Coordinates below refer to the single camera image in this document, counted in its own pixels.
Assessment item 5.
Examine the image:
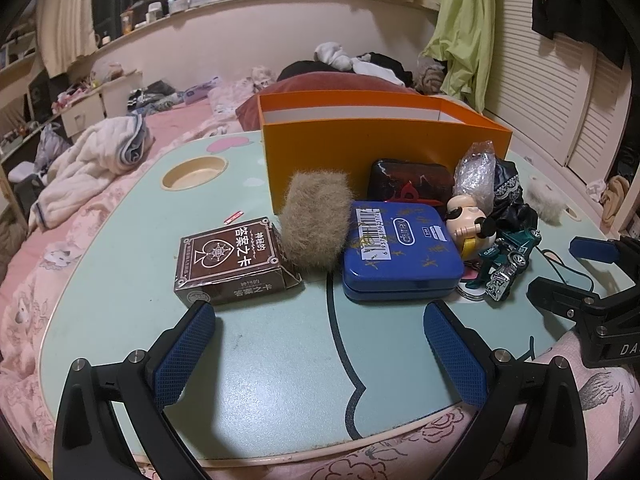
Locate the brown card box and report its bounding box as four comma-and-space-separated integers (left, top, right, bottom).
173, 216, 302, 308

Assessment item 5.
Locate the white bookshelf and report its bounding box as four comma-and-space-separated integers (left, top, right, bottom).
0, 30, 41, 106

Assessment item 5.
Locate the green toy car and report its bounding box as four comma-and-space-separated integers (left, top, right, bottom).
477, 227, 543, 302

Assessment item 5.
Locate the clear plastic bag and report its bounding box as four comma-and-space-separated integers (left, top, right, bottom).
454, 141, 496, 201

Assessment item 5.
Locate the white stool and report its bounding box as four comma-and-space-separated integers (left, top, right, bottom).
7, 160, 43, 183

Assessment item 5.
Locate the white socks bundle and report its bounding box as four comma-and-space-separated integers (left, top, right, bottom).
314, 42, 356, 72

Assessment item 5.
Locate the cream towel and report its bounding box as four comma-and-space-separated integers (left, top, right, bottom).
601, 176, 631, 228

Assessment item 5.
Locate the blue tin case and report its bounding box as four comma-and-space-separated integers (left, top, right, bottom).
342, 200, 465, 303

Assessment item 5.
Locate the pink printed bedsheet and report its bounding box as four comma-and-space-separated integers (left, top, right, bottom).
0, 77, 640, 480

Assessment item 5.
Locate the white fluffy towel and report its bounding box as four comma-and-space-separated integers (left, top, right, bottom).
27, 115, 155, 231

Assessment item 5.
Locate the pale plastic bag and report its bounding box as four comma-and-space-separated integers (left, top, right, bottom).
34, 122, 72, 176

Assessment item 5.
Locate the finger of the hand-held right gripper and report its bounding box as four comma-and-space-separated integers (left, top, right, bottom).
527, 275, 608, 326
569, 236, 631, 267

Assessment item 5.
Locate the black and white garment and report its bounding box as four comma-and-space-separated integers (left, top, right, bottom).
352, 51, 413, 87

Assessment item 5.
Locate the black patterned pouch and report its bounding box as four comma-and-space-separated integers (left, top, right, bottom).
487, 157, 538, 241

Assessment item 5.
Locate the black hanging garment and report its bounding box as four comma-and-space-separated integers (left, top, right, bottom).
529, 0, 640, 68

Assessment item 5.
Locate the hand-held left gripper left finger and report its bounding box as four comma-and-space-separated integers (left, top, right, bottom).
52, 300, 217, 480

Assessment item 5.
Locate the beige garment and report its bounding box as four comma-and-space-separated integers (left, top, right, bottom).
414, 56, 448, 95

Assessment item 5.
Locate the red pillow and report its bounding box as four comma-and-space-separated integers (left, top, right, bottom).
235, 72, 416, 133

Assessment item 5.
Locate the orange cardboard box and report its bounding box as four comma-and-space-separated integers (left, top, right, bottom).
257, 91, 513, 213

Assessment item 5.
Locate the mint green cartoon desktop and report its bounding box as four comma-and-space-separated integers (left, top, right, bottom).
35, 130, 621, 461

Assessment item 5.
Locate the dark striped garment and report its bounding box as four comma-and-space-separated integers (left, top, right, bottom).
127, 80, 178, 111

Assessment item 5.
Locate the white fur ball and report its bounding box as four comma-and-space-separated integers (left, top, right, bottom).
527, 177, 566, 223

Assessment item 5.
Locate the dark red marbled pouch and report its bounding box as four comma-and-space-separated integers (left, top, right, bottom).
369, 158, 456, 206

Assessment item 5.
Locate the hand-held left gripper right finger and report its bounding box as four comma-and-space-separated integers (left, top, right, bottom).
422, 299, 588, 480

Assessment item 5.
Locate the brown furry pouch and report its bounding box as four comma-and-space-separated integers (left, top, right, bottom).
277, 170, 353, 273

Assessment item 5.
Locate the green hanging cloth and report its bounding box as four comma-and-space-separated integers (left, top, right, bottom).
422, 0, 501, 113

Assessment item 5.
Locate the white drawer cabinet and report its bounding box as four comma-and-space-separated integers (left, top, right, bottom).
60, 71, 143, 138

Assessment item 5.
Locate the white louvered wardrobe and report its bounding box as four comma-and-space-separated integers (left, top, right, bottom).
482, 0, 640, 181

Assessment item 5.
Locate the cream curtain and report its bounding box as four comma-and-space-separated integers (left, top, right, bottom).
35, 0, 98, 78

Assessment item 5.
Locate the cartoon mouse figure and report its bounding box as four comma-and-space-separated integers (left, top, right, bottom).
445, 194, 497, 261

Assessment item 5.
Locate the pale floral garment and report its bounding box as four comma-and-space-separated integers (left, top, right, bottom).
250, 66, 277, 92

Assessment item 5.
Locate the purple packet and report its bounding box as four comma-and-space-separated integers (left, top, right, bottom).
184, 76, 222, 106

